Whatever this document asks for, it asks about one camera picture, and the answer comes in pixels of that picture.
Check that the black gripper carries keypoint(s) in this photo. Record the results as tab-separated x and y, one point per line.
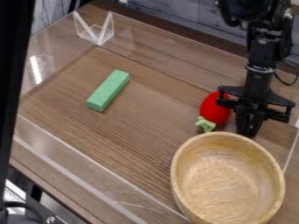
255	100

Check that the red plush strawberry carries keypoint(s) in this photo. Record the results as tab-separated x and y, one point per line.
213	114

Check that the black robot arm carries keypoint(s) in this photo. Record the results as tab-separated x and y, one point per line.
269	20

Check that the light wooden bowl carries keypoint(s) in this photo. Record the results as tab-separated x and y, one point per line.
227	180

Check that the green rectangular block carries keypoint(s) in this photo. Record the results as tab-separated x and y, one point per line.
109	90

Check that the black device with knob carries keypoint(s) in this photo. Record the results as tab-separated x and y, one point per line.
38	214

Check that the clear acrylic enclosure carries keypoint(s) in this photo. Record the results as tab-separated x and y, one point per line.
103	161

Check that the black vertical post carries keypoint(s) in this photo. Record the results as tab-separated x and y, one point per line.
16	18

